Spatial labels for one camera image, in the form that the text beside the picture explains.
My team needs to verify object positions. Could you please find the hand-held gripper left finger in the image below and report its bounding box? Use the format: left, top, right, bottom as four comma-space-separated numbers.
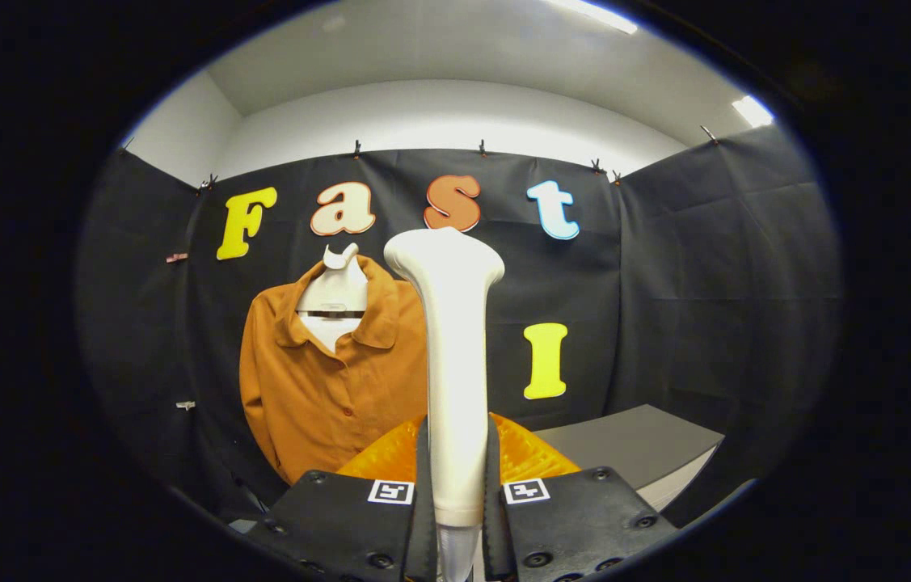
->
245, 415, 440, 582

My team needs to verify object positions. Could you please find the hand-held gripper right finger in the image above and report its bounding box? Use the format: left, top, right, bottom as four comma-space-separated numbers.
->
481, 412, 678, 582

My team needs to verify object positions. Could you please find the brown button-up shirt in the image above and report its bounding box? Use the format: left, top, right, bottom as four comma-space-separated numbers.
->
239, 255, 429, 486

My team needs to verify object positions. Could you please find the white garment steamer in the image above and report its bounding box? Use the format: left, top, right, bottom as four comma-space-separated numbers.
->
383, 227, 506, 582

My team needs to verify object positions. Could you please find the grey cabinet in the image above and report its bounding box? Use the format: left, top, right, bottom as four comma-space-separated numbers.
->
532, 404, 725, 512

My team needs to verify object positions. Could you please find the white mannequin torso stand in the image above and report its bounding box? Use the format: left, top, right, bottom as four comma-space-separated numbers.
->
296, 242, 369, 354

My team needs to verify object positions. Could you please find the black backdrop cloth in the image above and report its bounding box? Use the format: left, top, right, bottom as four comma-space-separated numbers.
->
75, 123, 842, 534

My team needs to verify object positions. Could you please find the row of black clamps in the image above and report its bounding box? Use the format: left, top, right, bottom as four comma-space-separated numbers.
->
120, 124, 721, 195

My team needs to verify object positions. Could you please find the small ceiling light panel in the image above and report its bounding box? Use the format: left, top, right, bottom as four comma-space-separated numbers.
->
732, 95, 775, 129

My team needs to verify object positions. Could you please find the long ceiling light panel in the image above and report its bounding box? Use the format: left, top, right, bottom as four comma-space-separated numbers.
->
544, 0, 639, 35

